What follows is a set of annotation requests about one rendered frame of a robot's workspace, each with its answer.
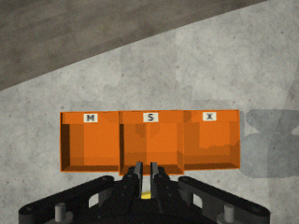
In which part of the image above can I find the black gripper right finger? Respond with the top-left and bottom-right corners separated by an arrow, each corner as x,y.
150,162 -> 270,224

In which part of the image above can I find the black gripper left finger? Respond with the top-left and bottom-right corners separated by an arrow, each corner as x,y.
19,161 -> 143,224

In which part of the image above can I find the orange rack of three bins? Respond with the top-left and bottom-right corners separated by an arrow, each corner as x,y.
60,109 -> 240,176

